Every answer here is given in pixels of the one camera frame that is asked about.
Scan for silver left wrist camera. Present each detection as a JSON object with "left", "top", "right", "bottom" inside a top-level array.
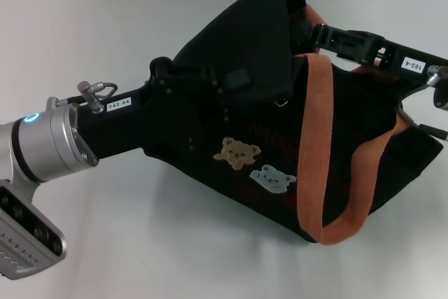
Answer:
[{"left": 0, "top": 179, "right": 67, "bottom": 281}]

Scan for black food bag orange straps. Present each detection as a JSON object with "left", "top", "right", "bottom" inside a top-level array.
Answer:
[{"left": 141, "top": 0, "right": 445, "bottom": 247}]

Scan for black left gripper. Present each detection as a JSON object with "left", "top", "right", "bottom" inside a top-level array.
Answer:
[{"left": 75, "top": 56, "right": 253, "bottom": 160}]

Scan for right gripper cable with plug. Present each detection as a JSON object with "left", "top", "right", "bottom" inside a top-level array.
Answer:
[{"left": 397, "top": 63, "right": 448, "bottom": 142}]

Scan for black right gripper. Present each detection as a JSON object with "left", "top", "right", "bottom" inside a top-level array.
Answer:
[{"left": 292, "top": 18, "right": 448, "bottom": 85}]

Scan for gripper cable with plug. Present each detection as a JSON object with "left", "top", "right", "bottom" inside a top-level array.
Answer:
[
  {"left": 47, "top": 81, "right": 119, "bottom": 115},
  {"left": 397, "top": 63, "right": 448, "bottom": 142}
]

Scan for left gripper cable with plug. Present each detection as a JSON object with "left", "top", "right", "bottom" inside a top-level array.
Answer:
[{"left": 47, "top": 81, "right": 119, "bottom": 115}]

